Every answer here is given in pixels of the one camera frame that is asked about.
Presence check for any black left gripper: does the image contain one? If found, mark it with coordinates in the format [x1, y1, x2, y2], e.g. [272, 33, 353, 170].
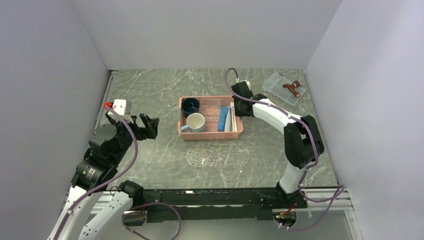
[106, 110, 159, 164]

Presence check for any pink plastic perforated basket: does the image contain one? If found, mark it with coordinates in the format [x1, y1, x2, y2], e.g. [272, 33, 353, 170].
[177, 95, 244, 141]

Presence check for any light blue mug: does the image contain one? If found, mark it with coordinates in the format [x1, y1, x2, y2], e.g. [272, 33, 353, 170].
[180, 112, 206, 133]

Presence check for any dark blue mug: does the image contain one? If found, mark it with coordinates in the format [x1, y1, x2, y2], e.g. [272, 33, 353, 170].
[181, 97, 200, 117]

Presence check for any clear textured plastic tray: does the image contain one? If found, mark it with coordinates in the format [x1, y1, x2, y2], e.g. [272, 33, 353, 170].
[185, 141, 251, 169]

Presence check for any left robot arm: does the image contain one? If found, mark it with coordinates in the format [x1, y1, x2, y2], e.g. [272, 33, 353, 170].
[48, 111, 160, 240]

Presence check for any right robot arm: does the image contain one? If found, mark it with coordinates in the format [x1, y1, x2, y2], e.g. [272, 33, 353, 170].
[177, 81, 325, 208]

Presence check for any white toothbrush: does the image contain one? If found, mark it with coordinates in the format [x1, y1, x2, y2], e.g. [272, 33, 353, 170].
[231, 106, 238, 132]
[229, 102, 237, 132]

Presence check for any blue toothpaste tube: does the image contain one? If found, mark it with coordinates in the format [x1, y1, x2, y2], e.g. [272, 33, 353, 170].
[217, 106, 229, 132]

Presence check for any clear plastic organizer box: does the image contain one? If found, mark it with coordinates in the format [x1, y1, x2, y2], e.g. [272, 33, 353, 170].
[262, 72, 306, 106]

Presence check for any brown copper faucet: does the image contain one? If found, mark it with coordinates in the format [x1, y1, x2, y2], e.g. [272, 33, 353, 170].
[282, 80, 301, 98]

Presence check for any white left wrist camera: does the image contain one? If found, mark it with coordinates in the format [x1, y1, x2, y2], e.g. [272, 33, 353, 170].
[111, 99, 132, 116]

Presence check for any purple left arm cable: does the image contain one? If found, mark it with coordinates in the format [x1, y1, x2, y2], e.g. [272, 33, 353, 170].
[52, 105, 139, 240]

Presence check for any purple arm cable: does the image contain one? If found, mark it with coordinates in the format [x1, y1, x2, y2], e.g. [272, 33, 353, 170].
[224, 67, 346, 232]
[52, 105, 139, 240]

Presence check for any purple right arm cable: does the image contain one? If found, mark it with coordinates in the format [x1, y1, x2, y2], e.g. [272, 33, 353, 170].
[224, 67, 346, 232]

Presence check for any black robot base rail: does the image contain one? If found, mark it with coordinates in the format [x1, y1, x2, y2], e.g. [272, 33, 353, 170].
[130, 187, 308, 223]

